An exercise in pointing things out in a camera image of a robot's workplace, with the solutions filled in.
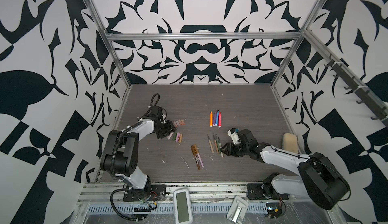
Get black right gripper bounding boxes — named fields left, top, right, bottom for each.
left=219, top=142, right=250, bottom=156

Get green pen cap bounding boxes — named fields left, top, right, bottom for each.
left=172, top=132, right=177, bottom=141

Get green marker pen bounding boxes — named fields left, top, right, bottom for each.
left=215, top=134, right=220, bottom=153

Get pink cap brown marker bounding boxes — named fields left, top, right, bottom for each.
left=212, top=134, right=219, bottom=153

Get red highlighter pen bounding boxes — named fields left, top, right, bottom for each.
left=218, top=111, right=222, bottom=128

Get ochre cap pink marker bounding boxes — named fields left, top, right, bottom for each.
left=194, top=144, right=204, bottom=168

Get blue highlighter pen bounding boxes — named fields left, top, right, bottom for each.
left=215, top=111, right=219, bottom=126

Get purple highlighter pen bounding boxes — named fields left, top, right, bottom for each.
left=212, top=110, right=217, bottom=127

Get orange highlighter pen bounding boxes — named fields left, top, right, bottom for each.
left=209, top=111, right=213, bottom=127

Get tan marker pen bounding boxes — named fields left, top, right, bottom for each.
left=207, top=134, right=214, bottom=153

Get brown marker pen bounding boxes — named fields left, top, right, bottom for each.
left=191, top=145, right=201, bottom=170

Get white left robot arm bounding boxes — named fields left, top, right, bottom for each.
left=100, top=93, right=176, bottom=198

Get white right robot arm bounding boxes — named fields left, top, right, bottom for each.
left=219, top=128, right=351, bottom=210

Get beige whiteboard eraser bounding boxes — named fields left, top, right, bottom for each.
left=282, top=133, right=299, bottom=153

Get small white device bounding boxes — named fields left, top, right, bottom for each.
left=226, top=196, right=249, bottom=224

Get white tablet device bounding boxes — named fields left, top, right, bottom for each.
left=173, top=188, right=193, bottom=224

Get black wall hook rail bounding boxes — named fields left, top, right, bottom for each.
left=325, top=54, right=388, bottom=128

